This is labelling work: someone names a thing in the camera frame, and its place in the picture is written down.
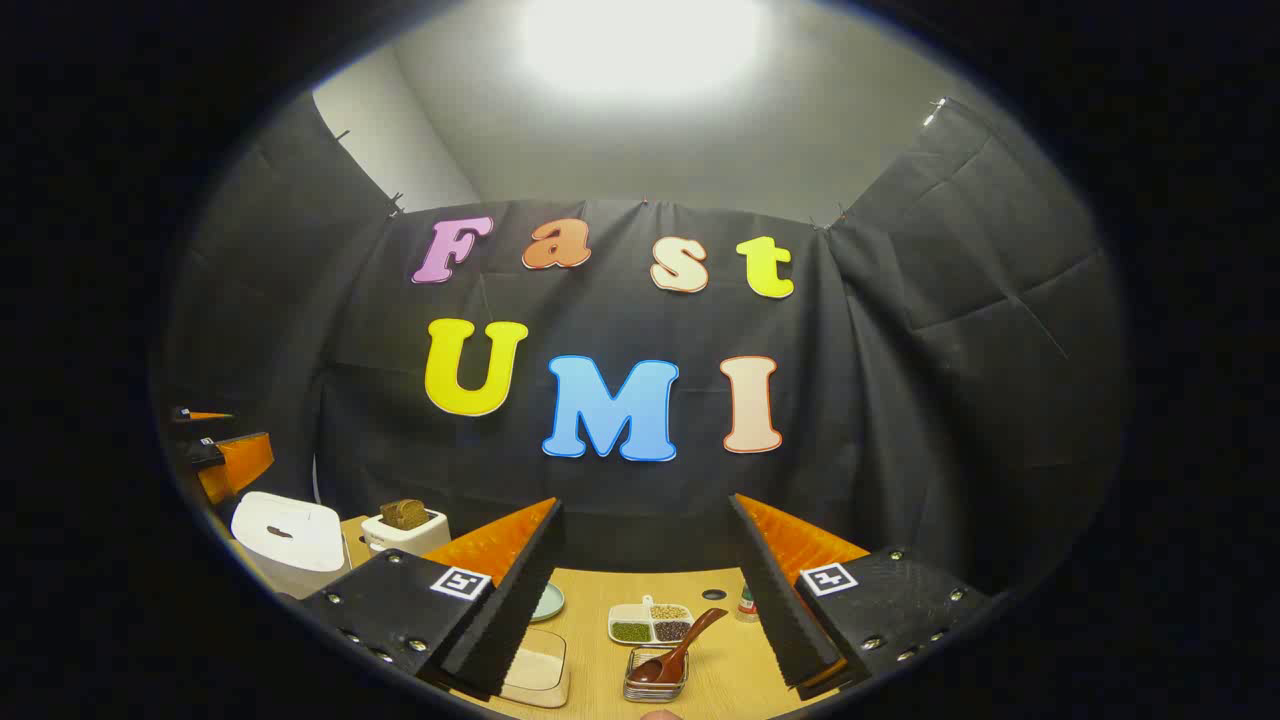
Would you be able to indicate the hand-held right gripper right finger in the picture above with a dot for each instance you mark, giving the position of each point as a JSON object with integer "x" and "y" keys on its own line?
{"x": 780, "y": 610}

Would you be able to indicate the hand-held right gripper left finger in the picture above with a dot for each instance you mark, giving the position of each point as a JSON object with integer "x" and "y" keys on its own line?
{"x": 510, "y": 610}

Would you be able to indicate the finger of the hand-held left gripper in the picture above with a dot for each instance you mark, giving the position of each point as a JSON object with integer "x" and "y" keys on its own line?
{"x": 205, "y": 415}
{"x": 245, "y": 460}

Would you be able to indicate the clear box of rice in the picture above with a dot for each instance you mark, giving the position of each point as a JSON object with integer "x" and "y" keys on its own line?
{"x": 540, "y": 670}

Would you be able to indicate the brown wooden spoon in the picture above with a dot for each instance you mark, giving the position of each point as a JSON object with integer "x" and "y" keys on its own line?
{"x": 700, "y": 625}

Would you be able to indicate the white rice cooker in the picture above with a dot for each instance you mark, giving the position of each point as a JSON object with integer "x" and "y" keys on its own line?
{"x": 300, "y": 560}

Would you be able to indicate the clear square chopstick holder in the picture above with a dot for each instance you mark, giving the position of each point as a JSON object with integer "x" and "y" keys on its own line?
{"x": 675, "y": 690}

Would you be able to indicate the clear plastic water bottle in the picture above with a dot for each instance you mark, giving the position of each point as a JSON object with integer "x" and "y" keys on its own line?
{"x": 747, "y": 605}

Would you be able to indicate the pale green plate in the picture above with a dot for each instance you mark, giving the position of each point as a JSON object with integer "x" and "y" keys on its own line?
{"x": 550, "y": 603}

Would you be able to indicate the dark red beans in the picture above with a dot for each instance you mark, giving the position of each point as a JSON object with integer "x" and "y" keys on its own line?
{"x": 672, "y": 631}

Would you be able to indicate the yellow soybeans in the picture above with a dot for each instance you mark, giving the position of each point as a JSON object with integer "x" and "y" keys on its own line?
{"x": 668, "y": 612}

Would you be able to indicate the white divided dish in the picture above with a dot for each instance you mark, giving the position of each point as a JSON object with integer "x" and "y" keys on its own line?
{"x": 628, "y": 612}

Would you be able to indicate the green mung beans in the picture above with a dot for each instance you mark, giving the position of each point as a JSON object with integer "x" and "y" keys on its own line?
{"x": 630, "y": 632}

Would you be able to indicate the white toaster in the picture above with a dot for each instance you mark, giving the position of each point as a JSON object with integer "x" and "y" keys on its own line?
{"x": 400, "y": 542}

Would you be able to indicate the brown bread slice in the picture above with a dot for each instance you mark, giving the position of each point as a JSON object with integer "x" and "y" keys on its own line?
{"x": 405, "y": 514}

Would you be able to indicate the black backdrop cloth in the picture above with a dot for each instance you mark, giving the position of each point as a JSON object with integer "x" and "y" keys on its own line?
{"x": 900, "y": 400}

